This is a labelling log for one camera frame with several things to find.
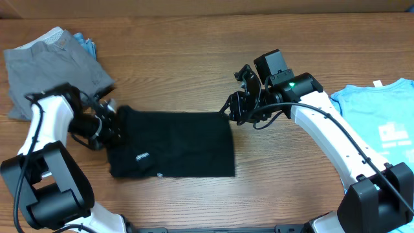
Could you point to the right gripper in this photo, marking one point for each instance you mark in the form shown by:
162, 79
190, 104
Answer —
239, 112

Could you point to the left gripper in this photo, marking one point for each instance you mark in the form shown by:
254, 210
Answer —
112, 120

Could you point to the black t-shirt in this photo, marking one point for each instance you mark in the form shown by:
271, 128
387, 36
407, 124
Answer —
168, 144

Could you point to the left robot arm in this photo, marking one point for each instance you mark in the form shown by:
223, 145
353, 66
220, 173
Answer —
49, 188

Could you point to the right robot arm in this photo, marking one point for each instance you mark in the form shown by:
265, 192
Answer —
378, 195

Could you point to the folded grey shorts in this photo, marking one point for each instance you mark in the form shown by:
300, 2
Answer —
50, 60

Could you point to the folded blue garment under shorts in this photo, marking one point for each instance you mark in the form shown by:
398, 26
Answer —
87, 44

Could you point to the light blue t-shirt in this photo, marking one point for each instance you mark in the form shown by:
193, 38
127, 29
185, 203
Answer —
382, 115

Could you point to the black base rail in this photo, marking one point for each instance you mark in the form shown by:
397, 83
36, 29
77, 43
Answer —
220, 230

